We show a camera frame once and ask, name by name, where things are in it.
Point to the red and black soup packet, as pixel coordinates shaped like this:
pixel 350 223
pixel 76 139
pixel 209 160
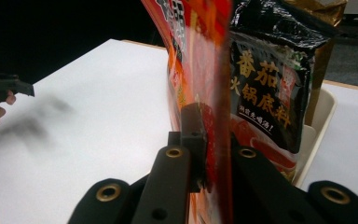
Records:
pixel 267 93

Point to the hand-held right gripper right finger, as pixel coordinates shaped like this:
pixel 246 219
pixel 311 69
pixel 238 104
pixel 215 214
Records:
pixel 234 140

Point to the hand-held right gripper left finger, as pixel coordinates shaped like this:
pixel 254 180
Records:
pixel 194 137

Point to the red seasoning packet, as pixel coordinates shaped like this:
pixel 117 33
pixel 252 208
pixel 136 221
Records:
pixel 205 62

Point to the white divided container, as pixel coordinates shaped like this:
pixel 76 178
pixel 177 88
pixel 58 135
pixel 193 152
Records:
pixel 323 118

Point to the gold foil packet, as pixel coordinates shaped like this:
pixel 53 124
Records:
pixel 321 62

